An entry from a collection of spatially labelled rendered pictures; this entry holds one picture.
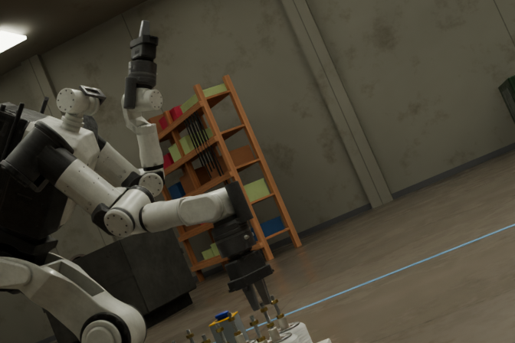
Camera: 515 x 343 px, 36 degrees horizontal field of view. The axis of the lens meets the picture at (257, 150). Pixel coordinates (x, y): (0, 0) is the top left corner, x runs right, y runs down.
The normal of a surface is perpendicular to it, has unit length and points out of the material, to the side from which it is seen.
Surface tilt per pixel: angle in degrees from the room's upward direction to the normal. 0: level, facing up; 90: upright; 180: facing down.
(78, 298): 90
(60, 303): 90
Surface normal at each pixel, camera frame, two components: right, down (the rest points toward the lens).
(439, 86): -0.24, 0.02
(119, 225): -0.36, 0.47
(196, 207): -0.48, 0.14
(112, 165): 0.36, 0.10
